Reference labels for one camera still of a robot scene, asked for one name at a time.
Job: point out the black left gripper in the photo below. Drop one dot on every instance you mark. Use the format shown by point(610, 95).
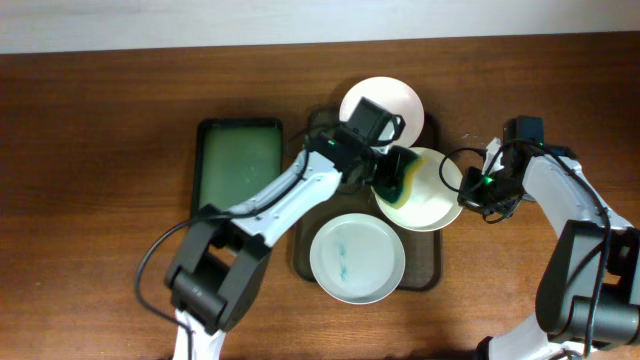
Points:
point(397, 158)

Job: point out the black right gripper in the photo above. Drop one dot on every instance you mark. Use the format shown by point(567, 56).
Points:
point(468, 197)

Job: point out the green yellow sponge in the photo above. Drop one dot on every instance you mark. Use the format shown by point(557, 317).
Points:
point(395, 174)

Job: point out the cream plate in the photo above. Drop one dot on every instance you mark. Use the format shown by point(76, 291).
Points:
point(431, 205)

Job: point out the pink plate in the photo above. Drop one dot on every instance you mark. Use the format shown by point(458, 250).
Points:
point(393, 95)

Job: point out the pale green plate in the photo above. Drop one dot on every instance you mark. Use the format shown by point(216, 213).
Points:
point(357, 259)

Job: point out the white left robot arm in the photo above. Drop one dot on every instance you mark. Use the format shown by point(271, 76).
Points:
point(218, 270)

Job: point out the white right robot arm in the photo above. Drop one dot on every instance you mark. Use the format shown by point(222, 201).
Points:
point(588, 297)

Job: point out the large brown serving tray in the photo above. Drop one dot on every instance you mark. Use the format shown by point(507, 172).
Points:
point(423, 250)

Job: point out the dark green water tray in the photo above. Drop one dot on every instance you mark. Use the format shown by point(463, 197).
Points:
point(235, 159)

